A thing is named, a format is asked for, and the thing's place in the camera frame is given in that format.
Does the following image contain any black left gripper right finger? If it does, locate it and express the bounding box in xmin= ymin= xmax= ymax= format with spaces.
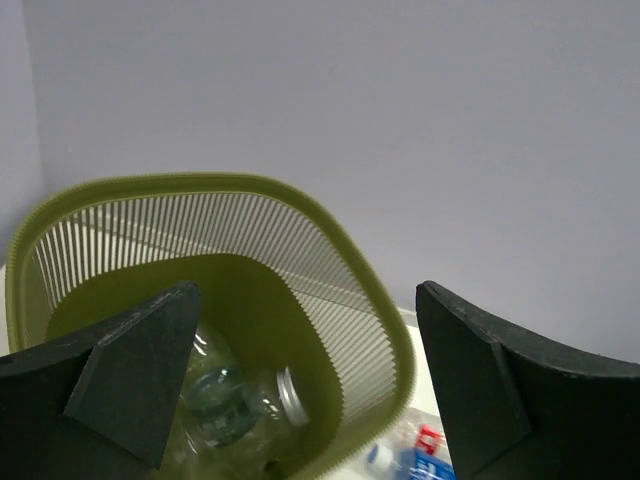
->
xmin=416 ymin=281 xmax=639 ymax=479

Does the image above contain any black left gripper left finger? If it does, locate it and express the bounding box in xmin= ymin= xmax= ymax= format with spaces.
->
xmin=1 ymin=282 xmax=200 ymax=479

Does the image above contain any red cap clear bottle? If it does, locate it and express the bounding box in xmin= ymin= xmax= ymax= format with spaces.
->
xmin=398 ymin=407 xmax=445 ymax=455

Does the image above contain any blue label clear bottle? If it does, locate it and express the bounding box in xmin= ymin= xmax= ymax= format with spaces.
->
xmin=365 ymin=443 xmax=456 ymax=480

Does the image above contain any green label clear bottle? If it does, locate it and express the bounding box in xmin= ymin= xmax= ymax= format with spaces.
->
xmin=181 ymin=327 xmax=257 ymax=448

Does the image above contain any clear jar silver lid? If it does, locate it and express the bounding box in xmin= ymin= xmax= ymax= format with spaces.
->
xmin=248 ymin=366 xmax=310 ymax=436

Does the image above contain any olive green slatted bin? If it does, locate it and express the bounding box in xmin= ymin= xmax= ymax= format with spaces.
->
xmin=5 ymin=173 xmax=414 ymax=479

